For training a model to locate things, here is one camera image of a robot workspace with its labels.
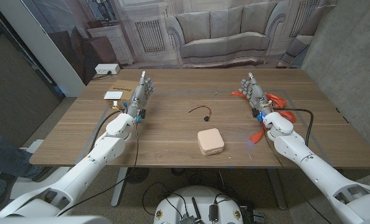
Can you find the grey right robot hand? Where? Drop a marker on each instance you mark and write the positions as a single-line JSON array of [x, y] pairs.
[[257, 95]]

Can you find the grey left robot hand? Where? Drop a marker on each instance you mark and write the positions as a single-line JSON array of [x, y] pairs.
[[138, 96]]

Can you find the white card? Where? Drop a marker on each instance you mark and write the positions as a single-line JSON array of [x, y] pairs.
[[113, 95]]

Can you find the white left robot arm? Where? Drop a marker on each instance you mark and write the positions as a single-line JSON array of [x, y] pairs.
[[88, 165]]

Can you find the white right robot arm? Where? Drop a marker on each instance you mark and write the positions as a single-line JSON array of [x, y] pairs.
[[312, 168]]

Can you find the brown cardboard box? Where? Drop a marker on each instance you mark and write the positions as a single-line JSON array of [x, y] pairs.
[[122, 85]]

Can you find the pink jewelry box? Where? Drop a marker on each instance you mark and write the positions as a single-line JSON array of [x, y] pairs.
[[210, 140]]

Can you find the white power strip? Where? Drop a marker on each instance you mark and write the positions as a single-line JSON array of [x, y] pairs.
[[107, 68]]

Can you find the printed living room backdrop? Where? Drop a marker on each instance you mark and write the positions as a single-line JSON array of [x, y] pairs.
[[222, 31]]

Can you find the black round floor fan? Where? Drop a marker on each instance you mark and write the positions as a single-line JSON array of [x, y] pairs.
[[137, 175]]

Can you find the white table leg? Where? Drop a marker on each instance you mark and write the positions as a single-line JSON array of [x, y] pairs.
[[119, 186], [277, 189]]

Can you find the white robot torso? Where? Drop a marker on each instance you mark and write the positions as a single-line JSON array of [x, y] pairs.
[[200, 202]]

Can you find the black dongle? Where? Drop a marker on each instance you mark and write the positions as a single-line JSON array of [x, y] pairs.
[[213, 213]]

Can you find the black antenna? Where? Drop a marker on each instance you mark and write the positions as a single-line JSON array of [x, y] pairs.
[[196, 210]]

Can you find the white floor base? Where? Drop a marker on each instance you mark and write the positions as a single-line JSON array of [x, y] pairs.
[[26, 186]]

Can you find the person in blue jeans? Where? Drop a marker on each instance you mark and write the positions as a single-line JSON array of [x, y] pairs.
[[4, 161]]

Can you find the white robot head edge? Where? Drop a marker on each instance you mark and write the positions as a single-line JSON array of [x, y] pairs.
[[48, 220]]

